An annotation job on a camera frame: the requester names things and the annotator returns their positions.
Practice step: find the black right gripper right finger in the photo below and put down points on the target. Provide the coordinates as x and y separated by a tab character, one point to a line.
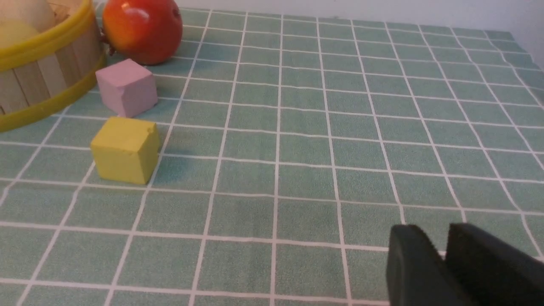
491	271

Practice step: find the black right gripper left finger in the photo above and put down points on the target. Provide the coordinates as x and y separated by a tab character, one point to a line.
416	275

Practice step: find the white bun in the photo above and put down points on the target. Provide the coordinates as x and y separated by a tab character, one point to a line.
36	13

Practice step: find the yellow-green bun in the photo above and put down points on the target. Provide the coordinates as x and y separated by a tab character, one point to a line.
13	32

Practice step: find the yellow-rimmed bamboo steamer tray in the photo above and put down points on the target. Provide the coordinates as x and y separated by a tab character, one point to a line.
43	75

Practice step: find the green checkered tablecloth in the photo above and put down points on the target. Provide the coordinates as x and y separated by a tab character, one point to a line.
289	147

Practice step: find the yellow cube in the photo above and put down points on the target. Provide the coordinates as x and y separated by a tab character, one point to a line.
126	150

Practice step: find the pink cube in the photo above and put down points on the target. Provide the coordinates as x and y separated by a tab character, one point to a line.
127	88

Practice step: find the red apple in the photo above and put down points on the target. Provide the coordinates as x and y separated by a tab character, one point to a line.
149	32

